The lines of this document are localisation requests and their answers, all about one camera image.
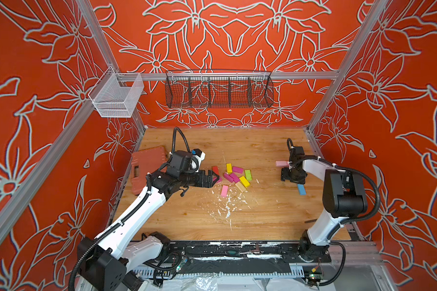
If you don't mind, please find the blue striped block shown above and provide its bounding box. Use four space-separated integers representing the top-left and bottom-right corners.
297 184 307 195

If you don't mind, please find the yellow block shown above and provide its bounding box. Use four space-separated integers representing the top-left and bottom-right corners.
239 177 250 189
226 163 233 174

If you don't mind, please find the green block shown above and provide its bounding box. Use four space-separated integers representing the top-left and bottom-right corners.
245 169 252 181

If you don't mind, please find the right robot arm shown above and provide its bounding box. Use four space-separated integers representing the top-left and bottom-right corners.
281 139 381 262

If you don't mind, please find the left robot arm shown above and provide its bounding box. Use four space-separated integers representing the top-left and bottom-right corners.
68 149 219 291

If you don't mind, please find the pale pink block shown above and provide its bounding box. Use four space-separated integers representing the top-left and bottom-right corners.
220 185 229 198

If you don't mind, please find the magenta block middle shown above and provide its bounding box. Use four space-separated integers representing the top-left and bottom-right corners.
223 173 234 183

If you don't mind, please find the dark magenta block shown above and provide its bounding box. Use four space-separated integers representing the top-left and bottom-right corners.
229 173 240 183

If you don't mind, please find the magenta block top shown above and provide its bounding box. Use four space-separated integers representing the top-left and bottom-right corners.
232 166 244 174

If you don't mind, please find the red plastic tool case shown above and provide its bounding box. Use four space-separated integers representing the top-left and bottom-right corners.
131 146 167 196

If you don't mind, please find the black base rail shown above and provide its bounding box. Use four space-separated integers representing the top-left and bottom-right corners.
141 239 332 275

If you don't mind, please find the black wire basket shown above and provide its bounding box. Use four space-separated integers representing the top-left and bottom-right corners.
165 69 275 109

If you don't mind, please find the white wire basket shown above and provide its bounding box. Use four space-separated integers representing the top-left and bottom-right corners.
89 66 144 118

